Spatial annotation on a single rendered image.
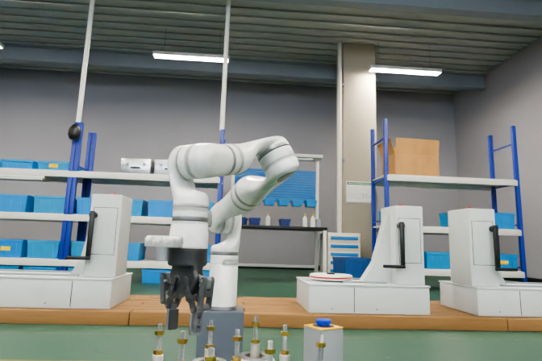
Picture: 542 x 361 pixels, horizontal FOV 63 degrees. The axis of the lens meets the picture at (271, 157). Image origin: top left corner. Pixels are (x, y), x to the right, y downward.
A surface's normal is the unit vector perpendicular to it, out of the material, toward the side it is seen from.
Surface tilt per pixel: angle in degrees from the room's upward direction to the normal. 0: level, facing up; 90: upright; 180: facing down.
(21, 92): 90
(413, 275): 90
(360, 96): 90
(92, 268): 90
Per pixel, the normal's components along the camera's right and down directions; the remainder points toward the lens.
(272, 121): 0.09, -0.18
